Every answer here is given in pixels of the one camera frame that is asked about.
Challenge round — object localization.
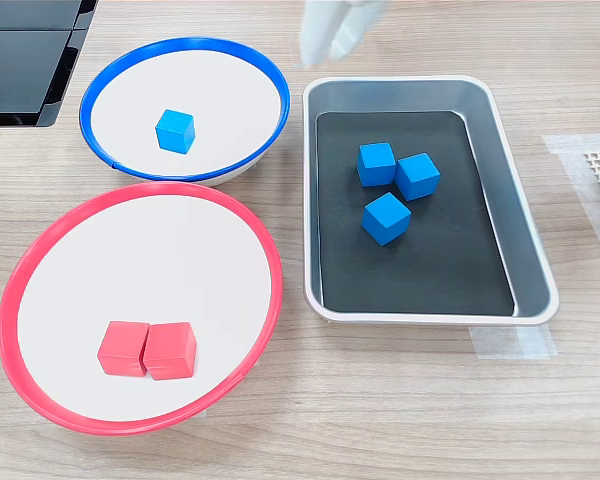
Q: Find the blue cube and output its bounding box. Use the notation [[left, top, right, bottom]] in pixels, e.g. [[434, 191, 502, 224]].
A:
[[361, 191, 412, 247], [356, 142, 398, 189], [394, 152, 442, 202]]

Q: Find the blue cube grainy face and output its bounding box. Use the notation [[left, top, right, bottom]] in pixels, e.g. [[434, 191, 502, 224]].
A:
[[154, 108, 196, 155]]

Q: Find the black plastic tray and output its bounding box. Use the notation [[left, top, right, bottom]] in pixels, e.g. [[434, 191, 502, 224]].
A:
[[0, 28, 89, 128], [0, 0, 100, 30]]

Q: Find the red cube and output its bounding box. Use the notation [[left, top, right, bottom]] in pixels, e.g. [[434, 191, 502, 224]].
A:
[[143, 321, 198, 382], [97, 320, 150, 378]]

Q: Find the red-rimmed white plate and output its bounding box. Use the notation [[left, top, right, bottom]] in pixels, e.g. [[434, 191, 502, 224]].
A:
[[0, 181, 285, 437]]

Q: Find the clear tape strip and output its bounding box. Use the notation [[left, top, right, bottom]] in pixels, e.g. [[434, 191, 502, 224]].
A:
[[542, 133, 600, 155], [559, 152, 600, 281], [468, 324, 557, 360]]

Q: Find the blue-rimmed white plate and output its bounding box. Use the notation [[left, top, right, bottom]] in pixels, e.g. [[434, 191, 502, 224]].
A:
[[78, 36, 292, 188]]

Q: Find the steel tray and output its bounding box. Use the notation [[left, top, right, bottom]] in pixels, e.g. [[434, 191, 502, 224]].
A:
[[302, 75, 561, 327]]

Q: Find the black tray mat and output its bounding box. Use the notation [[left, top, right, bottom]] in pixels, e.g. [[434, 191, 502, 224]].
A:
[[314, 110, 516, 317]]

